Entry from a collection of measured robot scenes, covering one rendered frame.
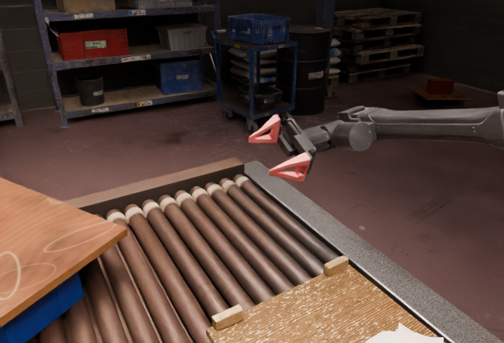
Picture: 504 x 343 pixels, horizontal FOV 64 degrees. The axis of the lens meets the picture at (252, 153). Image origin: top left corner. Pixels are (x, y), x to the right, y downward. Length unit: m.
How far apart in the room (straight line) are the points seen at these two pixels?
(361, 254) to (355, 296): 0.16
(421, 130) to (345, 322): 0.38
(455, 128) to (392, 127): 0.14
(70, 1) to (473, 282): 4.00
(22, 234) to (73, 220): 0.10
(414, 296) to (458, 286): 1.54
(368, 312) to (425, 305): 0.14
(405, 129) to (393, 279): 0.35
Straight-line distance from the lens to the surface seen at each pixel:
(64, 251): 0.88
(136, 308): 0.90
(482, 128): 0.70
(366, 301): 0.89
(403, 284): 0.98
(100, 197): 1.21
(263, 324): 0.82
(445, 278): 2.50
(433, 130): 0.76
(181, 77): 4.83
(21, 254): 0.91
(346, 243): 1.05
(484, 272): 2.65
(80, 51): 4.49
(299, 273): 0.94
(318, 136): 0.84
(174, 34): 4.69
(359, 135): 0.81
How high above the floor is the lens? 1.55
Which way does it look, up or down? 26 degrees down
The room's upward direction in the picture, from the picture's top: straight up
